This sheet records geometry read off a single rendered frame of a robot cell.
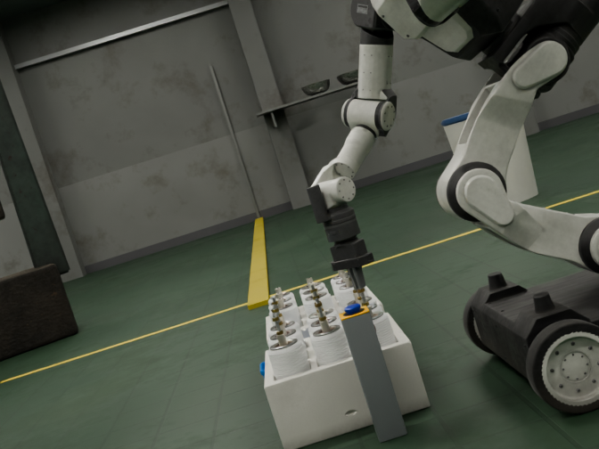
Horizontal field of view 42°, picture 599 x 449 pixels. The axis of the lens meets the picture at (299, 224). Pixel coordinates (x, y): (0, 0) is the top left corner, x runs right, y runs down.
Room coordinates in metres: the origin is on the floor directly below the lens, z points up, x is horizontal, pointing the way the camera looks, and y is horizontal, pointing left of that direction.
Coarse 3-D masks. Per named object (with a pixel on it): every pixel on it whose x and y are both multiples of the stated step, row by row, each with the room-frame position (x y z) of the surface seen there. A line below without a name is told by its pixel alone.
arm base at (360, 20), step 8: (352, 0) 2.11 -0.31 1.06; (360, 0) 2.08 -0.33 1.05; (368, 0) 2.05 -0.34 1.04; (352, 8) 2.11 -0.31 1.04; (360, 8) 2.08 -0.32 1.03; (368, 8) 2.05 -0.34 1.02; (352, 16) 2.11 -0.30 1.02; (360, 16) 2.08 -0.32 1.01; (368, 16) 2.05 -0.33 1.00; (376, 16) 2.03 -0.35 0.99; (360, 24) 2.08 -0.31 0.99; (368, 24) 2.05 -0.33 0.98; (376, 24) 2.04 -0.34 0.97; (384, 24) 2.05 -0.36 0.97
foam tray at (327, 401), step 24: (312, 360) 2.05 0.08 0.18; (408, 360) 1.94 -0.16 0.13; (288, 384) 1.94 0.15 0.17; (312, 384) 1.94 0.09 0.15; (336, 384) 1.94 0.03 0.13; (360, 384) 1.94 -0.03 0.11; (408, 384) 1.94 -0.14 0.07; (288, 408) 1.94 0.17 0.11; (312, 408) 1.94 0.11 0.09; (336, 408) 1.94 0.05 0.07; (360, 408) 1.94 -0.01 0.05; (408, 408) 1.94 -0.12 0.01; (288, 432) 1.94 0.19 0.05; (312, 432) 1.94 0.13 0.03; (336, 432) 1.94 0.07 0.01
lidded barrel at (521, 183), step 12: (444, 120) 5.18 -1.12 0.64; (456, 120) 5.05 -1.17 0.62; (456, 132) 5.09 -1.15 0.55; (456, 144) 5.13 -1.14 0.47; (516, 144) 5.00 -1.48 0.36; (516, 156) 5.00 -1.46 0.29; (528, 156) 5.07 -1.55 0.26; (516, 168) 5.00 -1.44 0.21; (528, 168) 5.05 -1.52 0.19; (516, 180) 5.00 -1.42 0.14; (528, 180) 5.03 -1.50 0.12; (516, 192) 5.00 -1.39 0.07; (528, 192) 5.02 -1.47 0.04
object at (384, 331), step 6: (378, 318) 1.99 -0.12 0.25; (384, 318) 1.99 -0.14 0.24; (378, 324) 1.97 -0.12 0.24; (384, 324) 1.98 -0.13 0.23; (390, 324) 2.01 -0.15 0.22; (378, 330) 1.97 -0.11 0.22; (384, 330) 1.98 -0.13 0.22; (390, 330) 2.00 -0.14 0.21; (378, 336) 1.97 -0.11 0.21; (384, 336) 1.98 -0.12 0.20; (390, 336) 1.99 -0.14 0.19; (384, 342) 1.98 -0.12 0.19; (390, 342) 1.99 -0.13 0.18
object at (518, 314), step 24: (480, 288) 2.13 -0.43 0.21; (504, 288) 2.05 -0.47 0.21; (528, 288) 2.14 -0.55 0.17; (552, 288) 2.06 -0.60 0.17; (576, 288) 1.99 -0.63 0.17; (480, 312) 2.04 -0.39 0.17; (504, 312) 1.90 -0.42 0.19; (528, 312) 1.76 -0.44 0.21; (552, 312) 1.70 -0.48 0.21; (576, 312) 1.69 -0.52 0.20; (480, 336) 2.12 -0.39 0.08; (504, 336) 1.86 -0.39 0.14; (528, 336) 1.68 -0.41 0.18; (504, 360) 1.94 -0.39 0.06
